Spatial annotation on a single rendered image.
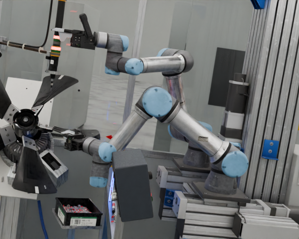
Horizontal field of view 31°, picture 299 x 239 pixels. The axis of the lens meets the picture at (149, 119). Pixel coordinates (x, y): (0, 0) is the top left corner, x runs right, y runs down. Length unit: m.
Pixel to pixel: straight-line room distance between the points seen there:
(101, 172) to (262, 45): 0.97
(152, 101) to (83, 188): 1.33
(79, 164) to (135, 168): 1.59
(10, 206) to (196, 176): 0.99
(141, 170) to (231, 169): 0.60
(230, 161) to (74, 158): 1.33
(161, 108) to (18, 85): 1.06
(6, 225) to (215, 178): 1.09
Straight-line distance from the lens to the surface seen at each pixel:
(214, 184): 2.45
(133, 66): 2.45
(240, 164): 2.28
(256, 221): 2.43
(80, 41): 2.54
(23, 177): 2.42
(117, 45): 2.56
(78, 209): 2.55
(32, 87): 2.98
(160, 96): 2.18
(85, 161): 3.34
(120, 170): 1.77
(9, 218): 2.81
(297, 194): 2.73
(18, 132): 2.55
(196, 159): 2.89
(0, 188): 2.70
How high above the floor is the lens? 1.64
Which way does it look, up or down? 8 degrees down
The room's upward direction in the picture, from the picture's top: 8 degrees clockwise
